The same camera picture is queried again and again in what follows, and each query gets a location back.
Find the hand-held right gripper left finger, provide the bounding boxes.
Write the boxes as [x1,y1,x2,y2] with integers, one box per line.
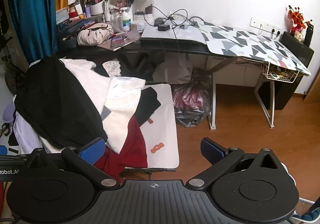
[25,138,120,189]

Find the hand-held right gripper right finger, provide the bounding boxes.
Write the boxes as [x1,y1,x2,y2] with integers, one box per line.
[187,138,282,189]

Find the black sweater with white stripe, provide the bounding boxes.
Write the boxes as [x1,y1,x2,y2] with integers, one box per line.
[14,56,108,149]

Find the pile of clothes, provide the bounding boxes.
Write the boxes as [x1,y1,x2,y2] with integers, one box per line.
[41,59,140,153]

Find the dark red garment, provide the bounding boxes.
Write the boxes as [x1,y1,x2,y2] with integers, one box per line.
[94,116,149,182]

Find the pale lilac garment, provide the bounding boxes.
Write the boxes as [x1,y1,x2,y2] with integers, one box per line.
[12,109,43,154]

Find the white metal desk legs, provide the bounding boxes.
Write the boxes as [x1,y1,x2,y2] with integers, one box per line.
[209,55,277,131]

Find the black plastic bag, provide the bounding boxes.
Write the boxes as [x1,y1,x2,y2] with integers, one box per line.
[172,69,213,128]

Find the white cotton shirt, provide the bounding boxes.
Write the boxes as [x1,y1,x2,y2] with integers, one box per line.
[106,76,147,116]

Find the black cloth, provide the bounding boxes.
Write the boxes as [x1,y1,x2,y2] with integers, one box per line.
[135,87,162,126]

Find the white lace cloth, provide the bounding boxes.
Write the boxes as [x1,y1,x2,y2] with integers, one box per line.
[103,60,122,77]

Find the beige bag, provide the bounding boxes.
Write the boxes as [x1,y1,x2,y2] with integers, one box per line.
[152,55,193,84]

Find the phone in clear case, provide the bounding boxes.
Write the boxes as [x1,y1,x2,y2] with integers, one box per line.
[110,36,125,48]

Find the beige notebook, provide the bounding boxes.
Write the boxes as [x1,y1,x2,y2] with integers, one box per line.
[97,35,134,52]

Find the geometric patterned table mat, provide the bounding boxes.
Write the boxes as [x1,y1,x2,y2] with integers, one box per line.
[194,20,312,75]

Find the pink fabric pouch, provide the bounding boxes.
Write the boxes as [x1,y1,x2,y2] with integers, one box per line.
[77,23,115,46]

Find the black desk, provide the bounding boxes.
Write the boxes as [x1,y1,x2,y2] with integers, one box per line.
[56,22,240,82]

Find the grey flat desk pad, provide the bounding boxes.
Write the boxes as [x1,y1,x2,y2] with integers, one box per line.
[139,24,208,45]

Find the black cabinet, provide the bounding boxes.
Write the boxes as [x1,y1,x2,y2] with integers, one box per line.
[257,31,315,110]

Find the white pump bottle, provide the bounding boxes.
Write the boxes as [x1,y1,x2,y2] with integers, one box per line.
[117,7,132,32]

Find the white brush holder cup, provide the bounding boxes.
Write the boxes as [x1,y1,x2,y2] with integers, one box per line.
[90,1,105,16]

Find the black bottle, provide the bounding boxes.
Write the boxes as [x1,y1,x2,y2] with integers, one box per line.
[304,20,314,45]

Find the clear cosmetics case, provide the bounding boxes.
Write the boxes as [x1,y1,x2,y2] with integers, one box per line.
[132,0,156,23]

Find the orange artificial flowers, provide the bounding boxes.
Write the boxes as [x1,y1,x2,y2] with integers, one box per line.
[287,5,307,34]

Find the teal curtain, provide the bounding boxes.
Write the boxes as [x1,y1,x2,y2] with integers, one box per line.
[5,0,57,64]

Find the white wire basket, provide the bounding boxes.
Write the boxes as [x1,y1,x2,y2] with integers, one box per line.
[262,60,299,82]

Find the thin black cable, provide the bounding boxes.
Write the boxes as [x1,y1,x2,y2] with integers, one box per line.
[172,27,181,50]

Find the white wall socket panel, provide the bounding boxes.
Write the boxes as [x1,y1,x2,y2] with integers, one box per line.
[249,17,282,35]

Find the black charging cable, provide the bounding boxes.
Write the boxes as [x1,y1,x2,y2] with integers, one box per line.
[144,6,200,30]

